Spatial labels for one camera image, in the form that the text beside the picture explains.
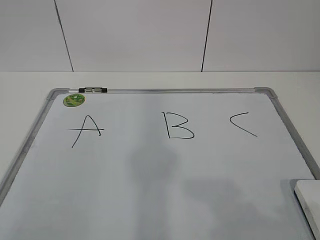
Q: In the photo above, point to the round green magnet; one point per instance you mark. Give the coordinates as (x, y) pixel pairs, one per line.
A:
(74, 100)

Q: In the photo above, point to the white whiteboard with grey frame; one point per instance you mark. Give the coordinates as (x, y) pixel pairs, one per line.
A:
(158, 165)

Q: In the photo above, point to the white whiteboard eraser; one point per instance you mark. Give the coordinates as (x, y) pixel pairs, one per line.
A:
(308, 195)

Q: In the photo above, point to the black and clear frame clip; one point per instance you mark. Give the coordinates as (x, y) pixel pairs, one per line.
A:
(92, 90)

